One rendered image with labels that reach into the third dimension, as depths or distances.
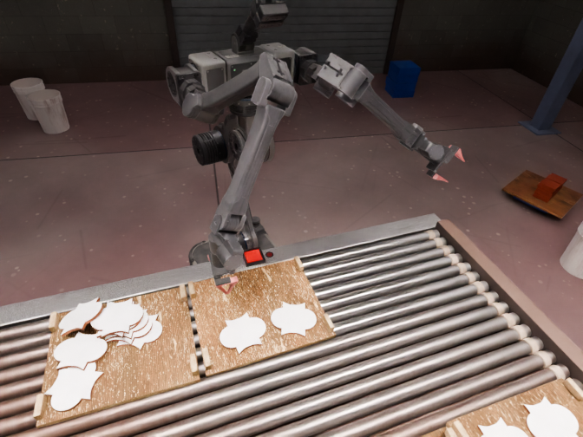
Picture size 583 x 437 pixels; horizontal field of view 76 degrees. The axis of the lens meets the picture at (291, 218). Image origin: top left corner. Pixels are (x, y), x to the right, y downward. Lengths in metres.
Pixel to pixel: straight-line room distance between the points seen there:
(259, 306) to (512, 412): 0.78
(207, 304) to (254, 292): 0.16
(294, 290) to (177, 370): 0.45
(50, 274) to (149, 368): 1.86
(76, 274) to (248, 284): 1.76
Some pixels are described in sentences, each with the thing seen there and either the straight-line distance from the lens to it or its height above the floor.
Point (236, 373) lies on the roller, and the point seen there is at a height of 0.92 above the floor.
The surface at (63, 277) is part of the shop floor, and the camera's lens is 2.93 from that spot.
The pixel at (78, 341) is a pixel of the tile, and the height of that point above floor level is 0.95.
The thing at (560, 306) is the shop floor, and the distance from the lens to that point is 3.12.
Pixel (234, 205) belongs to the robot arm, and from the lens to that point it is 1.04.
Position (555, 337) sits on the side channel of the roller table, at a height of 0.95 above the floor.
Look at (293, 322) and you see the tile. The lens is 1.24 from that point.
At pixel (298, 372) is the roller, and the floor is 0.92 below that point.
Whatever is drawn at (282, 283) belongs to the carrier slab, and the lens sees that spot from 1.35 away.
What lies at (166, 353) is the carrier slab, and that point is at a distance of 1.24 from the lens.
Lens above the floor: 1.98
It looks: 40 degrees down
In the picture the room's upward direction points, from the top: 3 degrees clockwise
